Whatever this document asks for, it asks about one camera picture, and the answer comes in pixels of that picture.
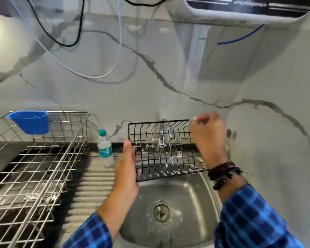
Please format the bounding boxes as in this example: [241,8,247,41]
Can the person's right hand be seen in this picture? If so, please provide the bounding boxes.
[190,112,232,170]

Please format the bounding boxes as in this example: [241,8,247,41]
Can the blue plastic cutlery holder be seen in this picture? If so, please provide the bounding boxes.
[7,111,50,135]

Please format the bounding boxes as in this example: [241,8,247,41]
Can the stainless steel sink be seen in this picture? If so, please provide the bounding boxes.
[65,150,224,248]

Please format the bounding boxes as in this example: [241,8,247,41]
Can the person's left hand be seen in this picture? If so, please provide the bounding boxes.
[114,139,140,196]

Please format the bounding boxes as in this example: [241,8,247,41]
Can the kitchen range hood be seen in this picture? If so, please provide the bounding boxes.
[165,0,310,30]

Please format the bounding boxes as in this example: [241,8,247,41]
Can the short black cable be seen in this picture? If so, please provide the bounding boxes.
[120,0,167,7]

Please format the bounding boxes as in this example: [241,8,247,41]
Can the blue tube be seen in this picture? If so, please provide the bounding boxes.
[217,24,265,46]

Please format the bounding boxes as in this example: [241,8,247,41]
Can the black hanging cable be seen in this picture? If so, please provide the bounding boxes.
[25,0,86,47]

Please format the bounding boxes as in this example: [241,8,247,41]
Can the person's right forearm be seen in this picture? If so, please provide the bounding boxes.
[214,175,306,248]

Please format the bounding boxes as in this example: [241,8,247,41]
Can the person's left forearm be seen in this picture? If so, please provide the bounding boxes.
[61,184,140,248]

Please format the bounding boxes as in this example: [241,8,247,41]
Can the clear plastic water bottle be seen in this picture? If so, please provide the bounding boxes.
[97,129,115,168]

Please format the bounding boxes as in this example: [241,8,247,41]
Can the black wire dish rack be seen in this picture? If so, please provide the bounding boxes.
[128,119,210,182]

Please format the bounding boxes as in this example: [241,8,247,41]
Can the steel faucet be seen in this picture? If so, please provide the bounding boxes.
[158,122,169,149]

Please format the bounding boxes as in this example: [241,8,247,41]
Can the steel sink drain strainer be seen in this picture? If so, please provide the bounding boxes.
[153,201,171,223]

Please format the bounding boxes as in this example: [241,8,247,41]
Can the white hanging cable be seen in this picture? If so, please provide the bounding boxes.
[8,0,123,79]

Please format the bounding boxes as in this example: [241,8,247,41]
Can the steel wire dish basket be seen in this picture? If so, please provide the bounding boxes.
[0,111,90,242]

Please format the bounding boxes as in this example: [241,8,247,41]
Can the black wrist bands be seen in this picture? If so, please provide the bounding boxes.
[207,162,249,190]

